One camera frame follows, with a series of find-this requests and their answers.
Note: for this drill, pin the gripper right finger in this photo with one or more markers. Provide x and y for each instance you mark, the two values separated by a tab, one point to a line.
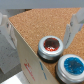
70	30

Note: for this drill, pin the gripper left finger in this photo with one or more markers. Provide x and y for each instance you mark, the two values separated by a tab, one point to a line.
7	31

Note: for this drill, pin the red button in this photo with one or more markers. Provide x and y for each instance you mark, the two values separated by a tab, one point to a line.
50	46

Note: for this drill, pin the wooden drawer box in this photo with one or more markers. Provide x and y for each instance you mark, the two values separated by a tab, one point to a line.
36	26

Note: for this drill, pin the blue button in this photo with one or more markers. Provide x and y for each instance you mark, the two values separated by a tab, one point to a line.
71	66

